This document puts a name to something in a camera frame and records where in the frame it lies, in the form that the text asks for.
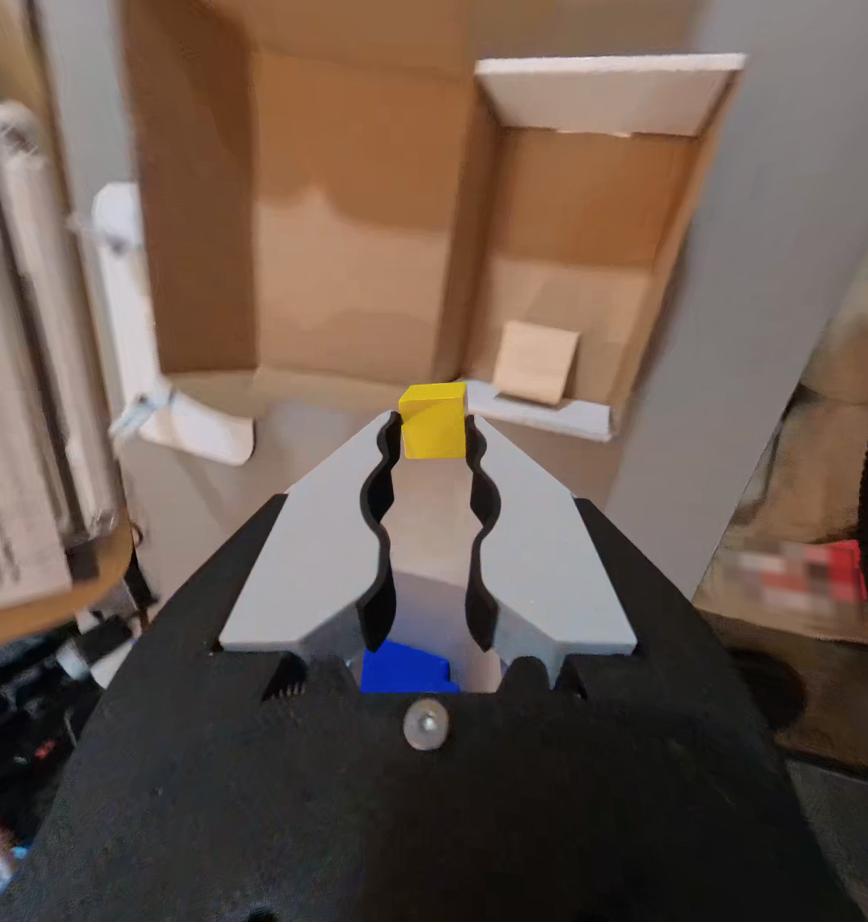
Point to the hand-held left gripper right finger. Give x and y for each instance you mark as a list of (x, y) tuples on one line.
[(556, 576)]

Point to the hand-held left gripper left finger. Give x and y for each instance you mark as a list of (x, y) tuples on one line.
[(304, 576)]

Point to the blue plastic bin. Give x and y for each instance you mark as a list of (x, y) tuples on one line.
[(398, 670)]

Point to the yellow wooden cube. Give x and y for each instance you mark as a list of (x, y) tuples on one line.
[(434, 428)]

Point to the white cardboard mailer box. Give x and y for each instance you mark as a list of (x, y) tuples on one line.
[(347, 216)]

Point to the grey desk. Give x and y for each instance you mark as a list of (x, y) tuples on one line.
[(765, 144)]

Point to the plain wooden cube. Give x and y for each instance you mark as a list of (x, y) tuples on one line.
[(534, 364)]

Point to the beige chair seat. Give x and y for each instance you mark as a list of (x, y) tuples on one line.
[(815, 468)]

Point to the printed instruction sheet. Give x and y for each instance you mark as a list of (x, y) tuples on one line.
[(8, 468)]

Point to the white document stand wooden board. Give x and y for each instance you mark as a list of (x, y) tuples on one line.
[(124, 288)]

